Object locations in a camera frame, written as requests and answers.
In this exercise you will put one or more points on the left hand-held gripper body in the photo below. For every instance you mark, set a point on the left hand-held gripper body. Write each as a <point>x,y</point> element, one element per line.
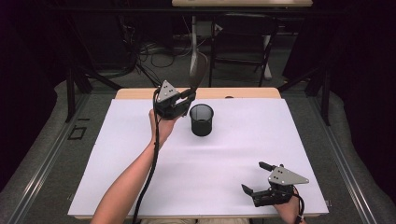
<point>166,99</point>

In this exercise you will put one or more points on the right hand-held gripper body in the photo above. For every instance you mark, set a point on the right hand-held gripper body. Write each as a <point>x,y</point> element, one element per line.
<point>285,178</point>

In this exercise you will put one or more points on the black mesh pen cup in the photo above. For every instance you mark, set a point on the black mesh pen cup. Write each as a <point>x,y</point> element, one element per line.
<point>201,123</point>

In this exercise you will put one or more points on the person's left hand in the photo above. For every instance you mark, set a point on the person's left hand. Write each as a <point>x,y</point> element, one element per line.
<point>165,129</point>

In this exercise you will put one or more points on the person's right hand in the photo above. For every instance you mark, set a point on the person's right hand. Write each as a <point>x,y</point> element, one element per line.
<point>291,213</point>

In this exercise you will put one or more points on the white table board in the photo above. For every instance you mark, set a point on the white table board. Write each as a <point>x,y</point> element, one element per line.
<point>218,155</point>

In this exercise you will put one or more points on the wooden table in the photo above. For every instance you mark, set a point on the wooden table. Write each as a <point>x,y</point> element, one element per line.
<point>243,93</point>

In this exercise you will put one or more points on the white desk leg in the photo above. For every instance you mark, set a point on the white desk leg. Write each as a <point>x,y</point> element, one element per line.
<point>267,62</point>
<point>194,40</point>

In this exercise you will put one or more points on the white power box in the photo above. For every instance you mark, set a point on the white power box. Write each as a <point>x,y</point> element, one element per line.
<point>207,28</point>

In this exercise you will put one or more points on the black folding chair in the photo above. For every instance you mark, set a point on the black folding chair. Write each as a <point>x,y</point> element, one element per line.
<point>243,31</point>

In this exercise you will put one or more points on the black metal stand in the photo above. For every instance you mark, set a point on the black metal stand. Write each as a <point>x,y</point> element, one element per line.
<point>70,93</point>
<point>325,99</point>

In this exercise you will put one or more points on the aluminium floor rail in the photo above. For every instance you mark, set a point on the aluminium floor rail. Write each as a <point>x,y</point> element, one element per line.
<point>46,161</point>
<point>345,168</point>

